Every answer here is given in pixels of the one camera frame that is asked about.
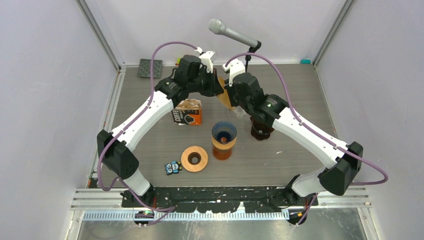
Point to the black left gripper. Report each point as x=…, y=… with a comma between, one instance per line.
x=215, y=88

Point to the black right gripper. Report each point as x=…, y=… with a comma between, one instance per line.
x=230, y=89

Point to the brown paper coffee filter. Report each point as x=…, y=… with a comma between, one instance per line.
x=224, y=97

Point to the blue plastic dripper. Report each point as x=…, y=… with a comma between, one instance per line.
x=224, y=131

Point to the brown plastic dripper with handle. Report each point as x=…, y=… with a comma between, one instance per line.
x=260, y=131

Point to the orange glass carafe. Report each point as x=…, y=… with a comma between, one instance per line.
x=220, y=154

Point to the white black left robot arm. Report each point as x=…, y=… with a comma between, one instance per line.
x=194, y=74

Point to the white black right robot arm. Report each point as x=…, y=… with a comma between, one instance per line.
x=339, y=159

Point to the clear glass dripper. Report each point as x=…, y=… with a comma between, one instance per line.
x=239, y=113

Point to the orange coffee filter box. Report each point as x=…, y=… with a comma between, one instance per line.
x=188, y=112

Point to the black microphone tripod stand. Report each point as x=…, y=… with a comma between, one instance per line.
x=249, y=57

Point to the grey microphone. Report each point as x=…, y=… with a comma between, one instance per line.
x=217, y=27

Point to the teal block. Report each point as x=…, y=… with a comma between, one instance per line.
x=305, y=61

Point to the blue owl sticker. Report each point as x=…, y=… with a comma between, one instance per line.
x=173, y=168

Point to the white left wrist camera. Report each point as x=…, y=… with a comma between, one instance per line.
x=207, y=59

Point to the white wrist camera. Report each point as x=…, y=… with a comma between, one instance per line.
x=207, y=59
x=233, y=68

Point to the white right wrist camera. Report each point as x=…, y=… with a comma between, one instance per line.
x=233, y=68

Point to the wooden ring collar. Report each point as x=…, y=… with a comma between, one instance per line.
x=194, y=159

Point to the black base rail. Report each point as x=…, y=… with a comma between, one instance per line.
x=253, y=199

